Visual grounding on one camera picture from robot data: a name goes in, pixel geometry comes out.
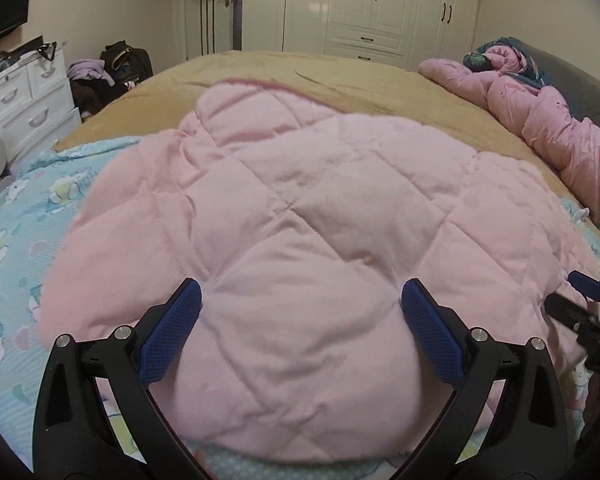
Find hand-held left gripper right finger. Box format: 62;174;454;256
401;278;568;480

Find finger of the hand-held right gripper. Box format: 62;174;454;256
544;292;600;335
568;270;600;311

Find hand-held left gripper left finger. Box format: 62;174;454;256
32;277;203;480

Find pink quilted jacket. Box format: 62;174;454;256
40;77;600;466

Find dark clothes pile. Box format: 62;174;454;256
70;80;127;115

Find purple clothes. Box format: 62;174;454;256
67;58;114;86

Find pink duvet with floral lining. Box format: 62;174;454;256
419;37;600;223

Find light blue cartoon printed blanket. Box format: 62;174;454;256
0;135;600;480

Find grey headboard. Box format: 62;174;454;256
522;40;600;153

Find white drawer chest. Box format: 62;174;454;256
0;52;83;161

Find dark backpack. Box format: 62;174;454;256
100;42;154;87

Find tan bedspread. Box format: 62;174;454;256
55;50;581;201

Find white door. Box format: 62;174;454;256
182;0;243;62

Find white wardrobe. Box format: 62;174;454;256
242;0;482;68

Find bag with black handles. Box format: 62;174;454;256
0;37;59;68

